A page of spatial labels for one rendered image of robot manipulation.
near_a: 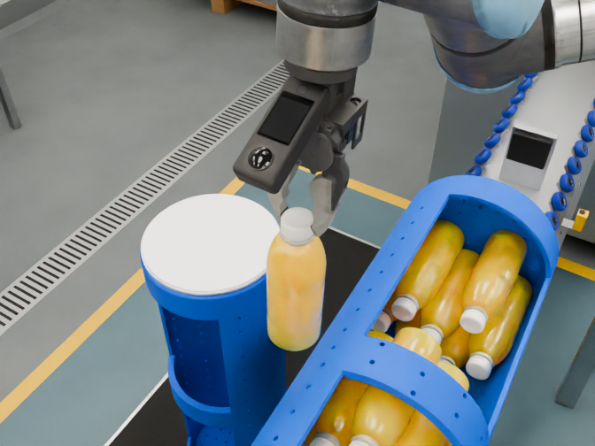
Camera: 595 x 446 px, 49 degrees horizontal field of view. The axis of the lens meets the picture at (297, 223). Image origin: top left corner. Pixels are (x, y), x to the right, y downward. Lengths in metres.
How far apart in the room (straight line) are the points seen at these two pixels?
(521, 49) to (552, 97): 1.39
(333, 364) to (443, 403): 0.15
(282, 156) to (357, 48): 0.12
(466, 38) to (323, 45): 0.12
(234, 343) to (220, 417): 0.28
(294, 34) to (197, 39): 3.61
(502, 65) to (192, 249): 0.81
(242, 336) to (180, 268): 0.19
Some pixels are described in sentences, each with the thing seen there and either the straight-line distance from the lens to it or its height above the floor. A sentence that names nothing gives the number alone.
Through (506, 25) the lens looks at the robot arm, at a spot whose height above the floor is 1.73.
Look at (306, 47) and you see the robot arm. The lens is 0.60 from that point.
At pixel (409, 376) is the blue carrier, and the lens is 0.89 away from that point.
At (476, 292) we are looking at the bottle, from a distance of 1.12.
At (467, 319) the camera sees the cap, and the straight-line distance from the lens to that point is 1.10.
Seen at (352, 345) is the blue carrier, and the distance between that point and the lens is 0.92.
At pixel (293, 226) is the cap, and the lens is 0.73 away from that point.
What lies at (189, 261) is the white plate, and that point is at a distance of 1.28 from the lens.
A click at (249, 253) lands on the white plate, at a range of 1.28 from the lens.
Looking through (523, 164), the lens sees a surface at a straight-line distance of 1.65.
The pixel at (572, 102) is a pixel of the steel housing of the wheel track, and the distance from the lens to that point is 2.04.
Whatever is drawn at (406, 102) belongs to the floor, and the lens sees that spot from 3.62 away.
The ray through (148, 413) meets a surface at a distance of 2.15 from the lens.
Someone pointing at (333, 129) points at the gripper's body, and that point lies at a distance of 0.65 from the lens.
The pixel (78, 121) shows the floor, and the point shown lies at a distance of 3.60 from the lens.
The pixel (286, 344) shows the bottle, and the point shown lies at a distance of 0.86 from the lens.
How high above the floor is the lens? 1.96
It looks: 44 degrees down
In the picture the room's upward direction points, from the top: straight up
